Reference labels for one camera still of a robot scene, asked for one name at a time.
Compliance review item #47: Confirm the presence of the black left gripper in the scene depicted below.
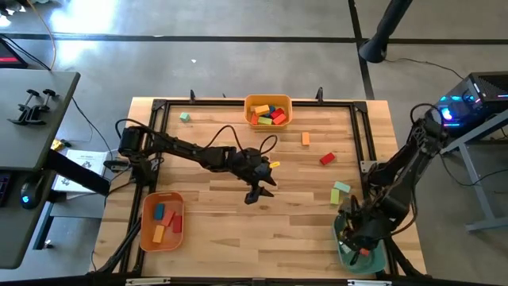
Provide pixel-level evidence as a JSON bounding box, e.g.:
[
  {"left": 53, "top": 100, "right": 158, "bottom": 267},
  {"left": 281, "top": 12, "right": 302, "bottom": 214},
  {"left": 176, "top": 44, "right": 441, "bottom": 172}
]
[{"left": 233, "top": 147, "right": 282, "bottom": 205}]

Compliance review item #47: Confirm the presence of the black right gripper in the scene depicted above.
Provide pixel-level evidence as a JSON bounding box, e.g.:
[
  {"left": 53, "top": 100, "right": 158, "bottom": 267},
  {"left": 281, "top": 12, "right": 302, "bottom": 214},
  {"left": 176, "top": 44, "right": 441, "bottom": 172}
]
[{"left": 336, "top": 196, "right": 392, "bottom": 266}]

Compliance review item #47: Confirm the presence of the orange plastic bin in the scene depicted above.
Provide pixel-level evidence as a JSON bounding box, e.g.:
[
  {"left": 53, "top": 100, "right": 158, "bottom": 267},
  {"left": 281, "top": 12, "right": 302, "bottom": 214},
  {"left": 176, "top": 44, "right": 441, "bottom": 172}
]
[{"left": 139, "top": 191, "right": 186, "bottom": 253}]

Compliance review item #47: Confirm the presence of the thick orange wooden block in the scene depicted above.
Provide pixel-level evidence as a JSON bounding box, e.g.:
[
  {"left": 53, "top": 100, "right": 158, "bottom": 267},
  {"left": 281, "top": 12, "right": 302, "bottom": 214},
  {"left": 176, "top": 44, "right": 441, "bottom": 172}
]
[{"left": 152, "top": 224, "right": 166, "bottom": 245}]

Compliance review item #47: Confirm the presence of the teal plastic bin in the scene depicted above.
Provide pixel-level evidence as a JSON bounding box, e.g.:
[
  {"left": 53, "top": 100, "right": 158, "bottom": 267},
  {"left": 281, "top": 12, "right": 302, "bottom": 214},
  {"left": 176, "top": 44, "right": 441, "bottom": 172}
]
[{"left": 332, "top": 214, "right": 388, "bottom": 276}]

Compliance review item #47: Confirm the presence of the yellow plastic bin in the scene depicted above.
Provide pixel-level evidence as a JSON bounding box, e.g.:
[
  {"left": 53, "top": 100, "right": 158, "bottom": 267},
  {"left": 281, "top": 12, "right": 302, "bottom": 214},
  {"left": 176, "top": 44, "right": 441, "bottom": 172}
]
[{"left": 243, "top": 94, "right": 294, "bottom": 130}]

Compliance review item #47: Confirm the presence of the grey side table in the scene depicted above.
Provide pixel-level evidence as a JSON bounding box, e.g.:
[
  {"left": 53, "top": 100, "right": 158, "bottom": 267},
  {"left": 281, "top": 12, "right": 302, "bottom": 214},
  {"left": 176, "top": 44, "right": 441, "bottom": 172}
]
[{"left": 440, "top": 118, "right": 508, "bottom": 234}]

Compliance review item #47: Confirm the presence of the white booklet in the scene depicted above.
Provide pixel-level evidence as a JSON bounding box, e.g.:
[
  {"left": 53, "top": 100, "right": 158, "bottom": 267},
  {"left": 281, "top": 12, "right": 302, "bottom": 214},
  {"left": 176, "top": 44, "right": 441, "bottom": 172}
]
[{"left": 51, "top": 149, "right": 109, "bottom": 200}]

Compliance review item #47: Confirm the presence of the black pole stand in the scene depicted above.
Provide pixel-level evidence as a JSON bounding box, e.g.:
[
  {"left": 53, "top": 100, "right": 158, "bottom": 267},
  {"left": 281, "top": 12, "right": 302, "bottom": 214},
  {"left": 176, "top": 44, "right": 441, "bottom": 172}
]
[{"left": 358, "top": 0, "right": 414, "bottom": 64}]

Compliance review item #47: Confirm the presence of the black desk support beam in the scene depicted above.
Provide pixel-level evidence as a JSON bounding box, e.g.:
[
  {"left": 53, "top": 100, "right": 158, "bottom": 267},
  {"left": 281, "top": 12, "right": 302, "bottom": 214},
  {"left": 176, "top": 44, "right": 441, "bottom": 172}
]
[{"left": 46, "top": 149, "right": 113, "bottom": 196}]

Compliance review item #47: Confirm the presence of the black computer tower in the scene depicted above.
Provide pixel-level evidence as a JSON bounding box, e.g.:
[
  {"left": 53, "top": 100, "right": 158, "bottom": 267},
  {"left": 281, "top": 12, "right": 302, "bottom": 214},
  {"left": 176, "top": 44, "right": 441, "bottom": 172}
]
[{"left": 434, "top": 71, "right": 508, "bottom": 128}]

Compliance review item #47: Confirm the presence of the grey desk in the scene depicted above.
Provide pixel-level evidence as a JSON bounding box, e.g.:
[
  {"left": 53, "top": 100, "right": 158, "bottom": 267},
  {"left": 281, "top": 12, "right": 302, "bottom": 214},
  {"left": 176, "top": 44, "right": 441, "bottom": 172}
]
[{"left": 0, "top": 68, "right": 81, "bottom": 270}]

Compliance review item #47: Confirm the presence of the black computer mouse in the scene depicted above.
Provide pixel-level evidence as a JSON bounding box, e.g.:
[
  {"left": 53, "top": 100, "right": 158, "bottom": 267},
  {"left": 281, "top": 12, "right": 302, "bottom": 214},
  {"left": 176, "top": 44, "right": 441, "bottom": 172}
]
[{"left": 19, "top": 174, "right": 44, "bottom": 211}]

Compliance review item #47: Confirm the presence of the black desk clamp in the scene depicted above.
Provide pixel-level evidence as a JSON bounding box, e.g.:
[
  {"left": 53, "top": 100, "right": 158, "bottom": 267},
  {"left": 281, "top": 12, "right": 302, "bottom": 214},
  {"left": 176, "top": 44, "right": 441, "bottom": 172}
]
[
  {"left": 23, "top": 88, "right": 57, "bottom": 126},
  {"left": 7, "top": 89, "right": 40, "bottom": 126}
]

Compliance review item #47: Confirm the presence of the black keyboard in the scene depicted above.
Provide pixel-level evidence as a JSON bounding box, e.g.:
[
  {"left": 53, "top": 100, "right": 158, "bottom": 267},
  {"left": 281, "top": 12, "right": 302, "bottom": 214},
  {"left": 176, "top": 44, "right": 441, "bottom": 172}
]
[{"left": 0, "top": 171, "right": 13, "bottom": 208}]

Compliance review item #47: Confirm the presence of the black monitor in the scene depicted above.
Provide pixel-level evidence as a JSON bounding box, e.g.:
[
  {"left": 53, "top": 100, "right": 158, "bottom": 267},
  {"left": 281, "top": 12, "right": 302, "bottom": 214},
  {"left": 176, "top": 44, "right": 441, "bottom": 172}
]
[{"left": 0, "top": 37, "right": 29, "bottom": 70}]

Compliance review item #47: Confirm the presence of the silver metal bracket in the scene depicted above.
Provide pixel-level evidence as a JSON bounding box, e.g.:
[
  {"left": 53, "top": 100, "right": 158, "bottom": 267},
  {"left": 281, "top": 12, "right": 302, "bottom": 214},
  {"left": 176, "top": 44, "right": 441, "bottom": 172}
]
[
  {"left": 347, "top": 279, "right": 392, "bottom": 286},
  {"left": 125, "top": 277, "right": 171, "bottom": 286}
]

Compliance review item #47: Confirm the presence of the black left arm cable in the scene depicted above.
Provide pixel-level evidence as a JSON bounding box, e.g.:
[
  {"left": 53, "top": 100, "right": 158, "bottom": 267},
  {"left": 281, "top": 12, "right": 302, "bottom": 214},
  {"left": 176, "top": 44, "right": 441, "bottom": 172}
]
[{"left": 114, "top": 118, "right": 279, "bottom": 157}]

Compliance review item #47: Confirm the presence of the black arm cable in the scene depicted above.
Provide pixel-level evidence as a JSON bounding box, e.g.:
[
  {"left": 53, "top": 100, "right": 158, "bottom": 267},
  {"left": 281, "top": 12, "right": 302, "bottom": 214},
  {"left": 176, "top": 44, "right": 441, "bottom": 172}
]
[
  {"left": 410, "top": 102, "right": 445, "bottom": 130},
  {"left": 114, "top": 118, "right": 279, "bottom": 157}
]

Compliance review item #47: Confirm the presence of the black aluminium table frame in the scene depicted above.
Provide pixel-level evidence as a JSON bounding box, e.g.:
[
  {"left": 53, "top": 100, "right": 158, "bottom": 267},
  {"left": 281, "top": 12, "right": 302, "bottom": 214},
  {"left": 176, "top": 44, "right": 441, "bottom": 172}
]
[{"left": 89, "top": 97, "right": 428, "bottom": 279}]

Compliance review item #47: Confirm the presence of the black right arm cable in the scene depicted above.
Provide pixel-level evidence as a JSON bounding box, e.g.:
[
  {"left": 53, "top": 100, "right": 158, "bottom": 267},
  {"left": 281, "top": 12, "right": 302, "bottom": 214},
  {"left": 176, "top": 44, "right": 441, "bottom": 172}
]
[{"left": 410, "top": 102, "right": 445, "bottom": 130}]

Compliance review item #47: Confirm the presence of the black floor cable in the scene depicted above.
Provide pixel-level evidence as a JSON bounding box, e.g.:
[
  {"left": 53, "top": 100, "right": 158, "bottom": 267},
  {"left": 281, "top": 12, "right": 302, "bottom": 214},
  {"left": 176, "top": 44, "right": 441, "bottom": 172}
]
[
  {"left": 71, "top": 97, "right": 116, "bottom": 160},
  {"left": 387, "top": 57, "right": 465, "bottom": 80}
]

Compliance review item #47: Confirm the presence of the yellow cable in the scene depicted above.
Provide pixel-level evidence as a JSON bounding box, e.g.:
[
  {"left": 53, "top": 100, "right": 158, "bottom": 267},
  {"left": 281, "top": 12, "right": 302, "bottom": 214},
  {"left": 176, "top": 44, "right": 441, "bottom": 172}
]
[{"left": 24, "top": 0, "right": 57, "bottom": 72}]

